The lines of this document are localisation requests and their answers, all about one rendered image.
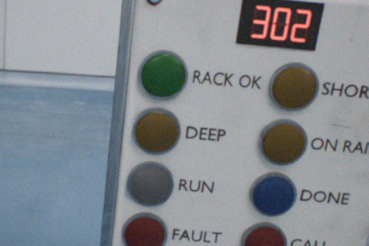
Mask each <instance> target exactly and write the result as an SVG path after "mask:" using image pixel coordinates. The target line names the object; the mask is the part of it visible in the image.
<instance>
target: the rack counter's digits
mask: <svg viewBox="0 0 369 246"><path fill-rule="evenodd" d="M313 14H314V10H313V9H300V8H292V7H280V6H272V5H260V4H253V5H252V14H251V18H250V26H249V31H248V38H250V39H258V40H271V41H278V42H292V43H299V44H308V37H309V33H310V27H311V23H312V16H313Z"/></svg>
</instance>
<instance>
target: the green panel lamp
mask: <svg viewBox="0 0 369 246"><path fill-rule="evenodd" d="M185 78H186V73H185V68H184V65H183V64H182V62H181V61H180V60H179V59H178V58H176V57H175V56H173V55H169V54H159V55H155V56H153V57H151V58H150V59H148V60H147V62H146V63H145V64H144V66H143V68H142V75H141V79H142V84H143V85H144V88H145V89H146V90H147V91H148V92H149V93H151V94H152V95H154V96H158V97H168V96H172V95H174V94H176V93H177V92H178V91H179V90H180V89H181V88H182V87H183V84H184V83H185Z"/></svg>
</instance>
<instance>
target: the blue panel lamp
mask: <svg viewBox="0 0 369 246"><path fill-rule="evenodd" d="M294 197H295V190H294V188H293V186H292V184H291V183H290V182H289V181H288V180H286V179H284V178H283V177H278V176H273V177H267V178H265V179H263V181H261V182H260V183H259V184H258V185H257V186H256V188H255V190H254V194H253V200H254V204H255V206H256V208H257V209H258V210H259V211H261V212H263V213H266V214H271V215H276V214H280V213H282V212H285V211H286V210H288V209H289V208H290V207H291V205H292V203H293V201H294Z"/></svg>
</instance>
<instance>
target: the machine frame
mask: <svg viewBox="0 0 369 246"><path fill-rule="evenodd" d="M135 8H136V0H122V7H121V22H120V30H119V45H118V52H117V66H116V75H115V89H114V97H113V111H112V119H111V134H110V141H109V148H108V156H107V171H106V178H105V193H104V201H103V216H102V223H101V238H100V246H112V241H113V234H114V227H115V215H116V206H117V193H118V186H119V173H120V165H121V152H122V145H123V132H124V124H125V111H126V104H127V90H128V77H129V69H130V56H131V49H132V36H133V28H134V15H135Z"/></svg>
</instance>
